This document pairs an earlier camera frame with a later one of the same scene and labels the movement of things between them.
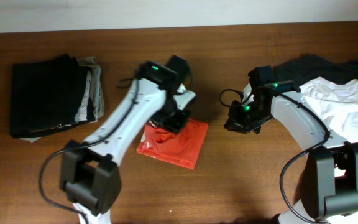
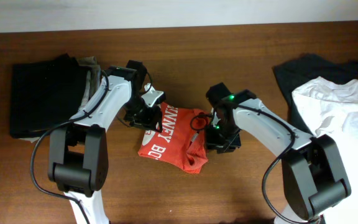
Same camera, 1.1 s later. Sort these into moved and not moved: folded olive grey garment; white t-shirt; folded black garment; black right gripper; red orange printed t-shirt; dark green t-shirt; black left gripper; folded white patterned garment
Moved: red orange printed t-shirt; black right gripper; black left gripper
Not moved: white t-shirt; dark green t-shirt; folded black garment; folded white patterned garment; folded olive grey garment
